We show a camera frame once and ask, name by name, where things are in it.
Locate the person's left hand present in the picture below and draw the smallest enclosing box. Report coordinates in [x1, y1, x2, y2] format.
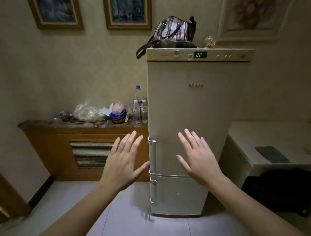
[99, 130, 151, 192]

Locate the person's right hand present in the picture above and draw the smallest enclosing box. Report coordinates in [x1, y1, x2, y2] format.
[176, 129, 226, 188]

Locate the person's left forearm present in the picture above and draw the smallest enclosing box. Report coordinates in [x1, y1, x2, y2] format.
[40, 181, 119, 236]

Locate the person's right forearm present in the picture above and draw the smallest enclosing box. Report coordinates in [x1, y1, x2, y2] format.
[208, 176, 307, 236]

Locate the blue tissue box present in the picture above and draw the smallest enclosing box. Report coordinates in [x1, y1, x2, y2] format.
[108, 103, 127, 124]

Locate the small white cap water bottle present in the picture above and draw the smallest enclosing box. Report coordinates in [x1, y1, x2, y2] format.
[133, 100, 141, 124]

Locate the clear bottle with label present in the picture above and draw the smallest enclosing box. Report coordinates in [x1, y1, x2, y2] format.
[141, 99, 148, 123]

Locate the white refrigerator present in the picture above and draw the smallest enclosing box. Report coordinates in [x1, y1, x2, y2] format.
[146, 48, 255, 216]

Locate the tall blue cap bottle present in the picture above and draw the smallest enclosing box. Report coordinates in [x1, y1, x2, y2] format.
[135, 85, 143, 115]

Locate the clear plastic bag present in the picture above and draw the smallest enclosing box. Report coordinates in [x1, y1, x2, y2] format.
[73, 103, 108, 122]

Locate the wooden radiator cabinet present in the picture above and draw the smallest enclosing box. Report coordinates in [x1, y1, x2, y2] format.
[18, 119, 150, 182]

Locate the white table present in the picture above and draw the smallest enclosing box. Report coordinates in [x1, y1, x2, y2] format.
[219, 121, 311, 189]

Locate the dark grey mat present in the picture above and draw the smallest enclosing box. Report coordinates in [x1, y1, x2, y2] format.
[254, 146, 291, 164]

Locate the black bag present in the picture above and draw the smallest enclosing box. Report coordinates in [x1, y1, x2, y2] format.
[241, 169, 311, 218]

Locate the small glass ornament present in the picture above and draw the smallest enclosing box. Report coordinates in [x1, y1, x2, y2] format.
[203, 36, 216, 49]

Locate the plaid handbag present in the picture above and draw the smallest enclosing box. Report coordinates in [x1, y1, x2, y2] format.
[136, 16, 198, 60]

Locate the gold framed forest painting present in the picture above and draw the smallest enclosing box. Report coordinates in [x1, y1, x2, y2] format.
[103, 0, 152, 31]

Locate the wooden door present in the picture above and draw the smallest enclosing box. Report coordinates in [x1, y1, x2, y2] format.
[0, 173, 32, 220]

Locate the white framed flower painting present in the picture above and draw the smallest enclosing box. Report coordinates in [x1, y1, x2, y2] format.
[217, 0, 294, 41]

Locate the gold framed dark painting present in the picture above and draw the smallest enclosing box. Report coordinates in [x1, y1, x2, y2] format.
[27, 0, 84, 31]

